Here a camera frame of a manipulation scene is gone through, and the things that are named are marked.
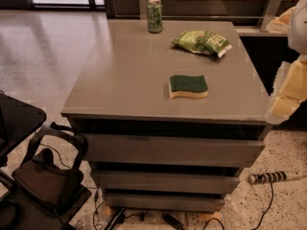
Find black power adapter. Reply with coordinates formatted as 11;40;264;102
163;214;184;230

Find black VR headset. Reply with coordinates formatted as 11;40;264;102
12;122;88;214

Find black floor cables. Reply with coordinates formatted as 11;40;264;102
91;187;149;230

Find grey drawer cabinet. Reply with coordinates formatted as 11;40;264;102
61;20;270;200

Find black side table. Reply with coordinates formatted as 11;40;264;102
0;93;46;167

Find grey drawer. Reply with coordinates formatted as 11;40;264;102
85;134;264;168
91;170;239;195
104;193;224;212

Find metal bracket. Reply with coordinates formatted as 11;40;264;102
257;0;282;33
137;0;152;21

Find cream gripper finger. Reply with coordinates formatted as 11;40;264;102
269;58;307;119
267;7;295;33

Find green soda can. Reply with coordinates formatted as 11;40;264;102
147;0;162;34

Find black power strip cable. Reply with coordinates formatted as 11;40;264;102
201;181;275;230

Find grey middle drawer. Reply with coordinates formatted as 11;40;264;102
91;170;239;195

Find left metal bracket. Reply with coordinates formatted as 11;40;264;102
137;0;152;21

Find green and yellow sponge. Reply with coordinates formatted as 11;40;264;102
169;75;208;99

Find grey bottom drawer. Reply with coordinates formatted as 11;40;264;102
104;193;224;212

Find grey top drawer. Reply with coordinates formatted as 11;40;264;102
85;134;264;168

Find white power strip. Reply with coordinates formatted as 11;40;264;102
248;171;303;185

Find right metal bracket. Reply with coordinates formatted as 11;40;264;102
257;0;282;33

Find green chip bag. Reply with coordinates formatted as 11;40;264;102
172;31;232;58

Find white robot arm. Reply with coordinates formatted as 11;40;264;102
266;0;307;125

